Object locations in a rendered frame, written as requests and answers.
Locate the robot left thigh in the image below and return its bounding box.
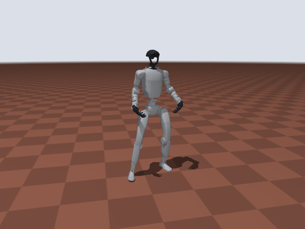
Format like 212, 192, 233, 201
158, 107, 171, 145

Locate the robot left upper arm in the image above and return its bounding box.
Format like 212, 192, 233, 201
163, 70, 174, 94

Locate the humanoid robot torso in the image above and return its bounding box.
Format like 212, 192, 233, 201
142, 67, 163, 116

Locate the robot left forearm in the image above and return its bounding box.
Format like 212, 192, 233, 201
170, 90, 184, 104

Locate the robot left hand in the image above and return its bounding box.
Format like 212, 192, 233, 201
173, 101, 183, 113

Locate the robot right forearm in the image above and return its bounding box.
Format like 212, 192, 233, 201
132, 88, 139, 109

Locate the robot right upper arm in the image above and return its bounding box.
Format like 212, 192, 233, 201
133, 70, 146, 95

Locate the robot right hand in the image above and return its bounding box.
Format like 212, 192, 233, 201
132, 105, 146, 118

